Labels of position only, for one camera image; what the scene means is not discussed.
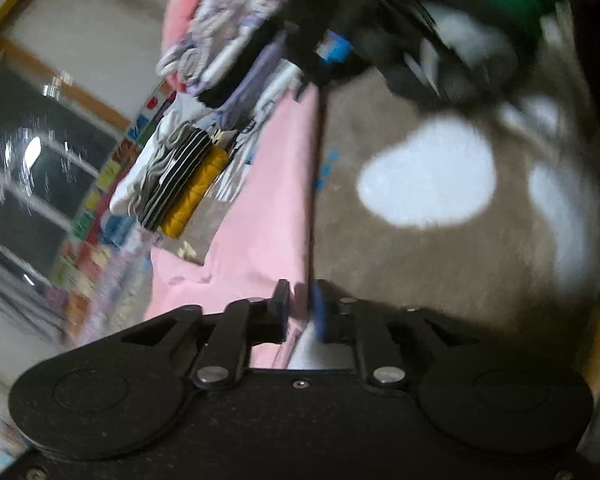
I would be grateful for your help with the window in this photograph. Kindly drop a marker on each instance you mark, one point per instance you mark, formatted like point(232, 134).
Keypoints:
point(40, 185)

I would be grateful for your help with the white printed folded garment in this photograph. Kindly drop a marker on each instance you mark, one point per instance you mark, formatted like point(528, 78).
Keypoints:
point(275, 97)

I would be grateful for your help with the yellow folded garment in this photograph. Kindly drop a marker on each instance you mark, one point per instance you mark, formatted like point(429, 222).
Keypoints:
point(195, 195)

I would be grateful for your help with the folded white grey clothes stack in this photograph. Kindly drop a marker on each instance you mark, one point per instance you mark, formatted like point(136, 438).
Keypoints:
point(215, 25)

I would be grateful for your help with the printed cartoon blanket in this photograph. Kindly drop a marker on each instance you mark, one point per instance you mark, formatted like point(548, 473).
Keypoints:
point(430, 270)

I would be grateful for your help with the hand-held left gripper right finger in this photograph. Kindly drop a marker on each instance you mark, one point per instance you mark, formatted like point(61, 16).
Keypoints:
point(320, 310)

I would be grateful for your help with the colourful picture headboard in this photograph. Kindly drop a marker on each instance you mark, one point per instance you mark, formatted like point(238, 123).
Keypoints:
point(105, 175)

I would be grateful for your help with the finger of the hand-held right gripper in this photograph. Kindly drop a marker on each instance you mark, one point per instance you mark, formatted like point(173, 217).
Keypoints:
point(337, 50)

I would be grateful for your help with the lavender folded garment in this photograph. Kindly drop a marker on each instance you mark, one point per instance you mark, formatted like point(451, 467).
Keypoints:
point(260, 82)

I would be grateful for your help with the pink garment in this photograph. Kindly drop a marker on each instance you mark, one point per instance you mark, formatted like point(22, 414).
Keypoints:
point(265, 210)

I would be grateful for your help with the black striped folded garment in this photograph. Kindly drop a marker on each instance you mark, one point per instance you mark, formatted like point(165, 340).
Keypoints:
point(180, 175)

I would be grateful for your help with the purple floral bed sheet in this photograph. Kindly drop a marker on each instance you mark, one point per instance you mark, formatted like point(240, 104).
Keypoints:
point(130, 275)

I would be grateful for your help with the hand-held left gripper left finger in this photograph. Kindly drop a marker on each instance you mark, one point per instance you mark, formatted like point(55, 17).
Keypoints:
point(281, 310)

